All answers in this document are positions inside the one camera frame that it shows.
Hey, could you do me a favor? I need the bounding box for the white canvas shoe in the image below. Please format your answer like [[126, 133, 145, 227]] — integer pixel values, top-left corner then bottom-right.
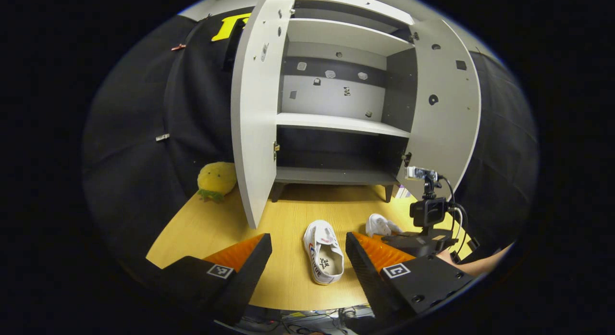
[[303, 220, 344, 285], [365, 213, 404, 238]]

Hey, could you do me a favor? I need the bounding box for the cabinet door with camera sticker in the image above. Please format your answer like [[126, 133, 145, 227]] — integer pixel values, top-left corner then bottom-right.
[[231, 0, 296, 229]]

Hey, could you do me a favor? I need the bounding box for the tangle of floor cables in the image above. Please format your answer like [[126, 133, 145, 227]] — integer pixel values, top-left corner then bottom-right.
[[240, 307, 375, 335]]

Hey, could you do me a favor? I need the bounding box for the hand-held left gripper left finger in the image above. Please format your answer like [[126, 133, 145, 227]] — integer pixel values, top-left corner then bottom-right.
[[147, 233, 272, 326]]

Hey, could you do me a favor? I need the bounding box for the yellow plush toy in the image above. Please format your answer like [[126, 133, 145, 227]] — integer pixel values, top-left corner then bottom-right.
[[197, 161, 238, 203]]

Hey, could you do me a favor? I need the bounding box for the white shoe cabinet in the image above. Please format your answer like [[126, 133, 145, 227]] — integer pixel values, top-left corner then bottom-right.
[[276, 0, 418, 203]]

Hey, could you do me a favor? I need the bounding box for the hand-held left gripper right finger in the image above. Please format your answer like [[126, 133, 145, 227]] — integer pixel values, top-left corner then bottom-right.
[[345, 232, 476, 326]]

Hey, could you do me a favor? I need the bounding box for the beige cabinet drawer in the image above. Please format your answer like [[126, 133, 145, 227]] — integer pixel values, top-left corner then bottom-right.
[[294, 0, 415, 26]]

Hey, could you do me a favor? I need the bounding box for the cabinet door with headphone sticker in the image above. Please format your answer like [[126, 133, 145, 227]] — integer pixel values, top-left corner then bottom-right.
[[396, 19, 482, 201]]

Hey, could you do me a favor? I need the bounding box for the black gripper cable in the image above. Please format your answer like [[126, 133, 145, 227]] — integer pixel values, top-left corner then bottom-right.
[[440, 175, 470, 259]]

